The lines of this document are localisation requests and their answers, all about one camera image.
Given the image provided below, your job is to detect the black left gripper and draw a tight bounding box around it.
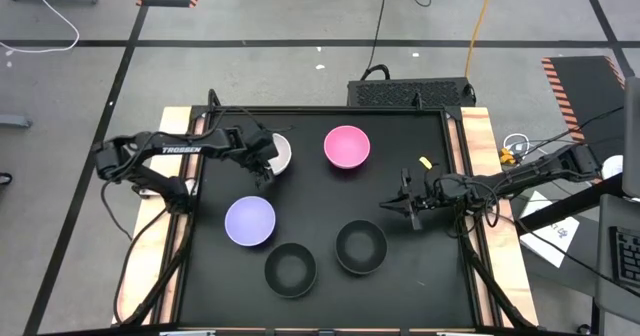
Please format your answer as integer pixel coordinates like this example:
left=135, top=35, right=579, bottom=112
left=234, top=123, right=279, bottom=190

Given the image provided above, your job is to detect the white cup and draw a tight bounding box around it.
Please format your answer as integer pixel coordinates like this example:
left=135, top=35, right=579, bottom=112
left=601, top=154, right=626, bottom=181

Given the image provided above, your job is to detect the thin black cable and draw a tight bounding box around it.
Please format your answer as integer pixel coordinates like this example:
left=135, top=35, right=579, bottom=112
left=519, top=106, right=626, bottom=157

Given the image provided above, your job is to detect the plywood table board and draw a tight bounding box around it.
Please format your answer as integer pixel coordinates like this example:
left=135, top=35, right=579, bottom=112
left=447, top=106, right=540, bottom=327
left=115, top=106, right=207, bottom=325

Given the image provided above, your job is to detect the white paper sheet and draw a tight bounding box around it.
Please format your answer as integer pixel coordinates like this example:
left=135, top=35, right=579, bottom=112
left=518, top=190, right=581, bottom=270

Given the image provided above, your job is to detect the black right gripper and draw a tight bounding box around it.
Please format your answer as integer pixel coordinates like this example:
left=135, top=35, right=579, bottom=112
left=378, top=167, right=469, bottom=233

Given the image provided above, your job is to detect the purple bowl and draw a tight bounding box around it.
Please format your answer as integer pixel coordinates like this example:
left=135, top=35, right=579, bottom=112
left=224, top=195, right=277, bottom=248

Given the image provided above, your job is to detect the black table frame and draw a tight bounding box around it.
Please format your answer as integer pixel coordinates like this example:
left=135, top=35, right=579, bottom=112
left=119, top=88, right=536, bottom=330

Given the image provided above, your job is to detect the grey desk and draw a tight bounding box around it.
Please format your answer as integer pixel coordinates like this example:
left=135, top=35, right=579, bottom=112
left=593, top=193, right=640, bottom=325

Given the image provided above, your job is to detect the black keyboard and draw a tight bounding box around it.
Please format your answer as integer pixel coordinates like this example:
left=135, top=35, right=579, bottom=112
left=608, top=225, right=640, bottom=290

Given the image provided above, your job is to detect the black desk leg bar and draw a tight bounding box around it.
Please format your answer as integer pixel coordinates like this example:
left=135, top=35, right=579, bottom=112
left=514, top=174, right=626, bottom=236

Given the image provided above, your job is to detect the grey monitor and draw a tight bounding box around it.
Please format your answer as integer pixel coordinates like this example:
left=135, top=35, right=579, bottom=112
left=622, top=75, right=640, bottom=200

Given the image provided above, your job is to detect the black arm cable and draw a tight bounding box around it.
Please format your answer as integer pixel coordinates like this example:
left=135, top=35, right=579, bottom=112
left=113, top=206, right=174, bottom=323

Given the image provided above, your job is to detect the yellow cable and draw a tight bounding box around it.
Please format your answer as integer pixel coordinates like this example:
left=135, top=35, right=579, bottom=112
left=463, top=0, right=500, bottom=79

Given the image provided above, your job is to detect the black power cable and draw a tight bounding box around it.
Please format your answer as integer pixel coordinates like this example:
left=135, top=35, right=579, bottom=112
left=366, top=0, right=390, bottom=81

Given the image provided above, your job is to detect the white coiled cable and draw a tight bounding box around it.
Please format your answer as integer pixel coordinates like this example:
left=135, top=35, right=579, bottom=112
left=502, top=132, right=532, bottom=158

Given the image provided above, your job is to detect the pink bowl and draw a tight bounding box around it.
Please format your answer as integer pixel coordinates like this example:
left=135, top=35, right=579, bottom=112
left=323, top=125, right=372, bottom=170

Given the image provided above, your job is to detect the black bowl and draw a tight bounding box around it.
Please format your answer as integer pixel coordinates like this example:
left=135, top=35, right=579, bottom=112
left=263, top=242, right=318, bottom=299
left=334, top=219, right=389, bottom=276

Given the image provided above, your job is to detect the white bowl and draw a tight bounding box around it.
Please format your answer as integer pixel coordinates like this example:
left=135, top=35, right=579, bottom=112
left=267, top=133, right=293, bottom=176

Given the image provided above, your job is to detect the black perforated computer case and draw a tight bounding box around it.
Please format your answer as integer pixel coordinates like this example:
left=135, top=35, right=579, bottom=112
left=347, top=77, right=476, bottom=109

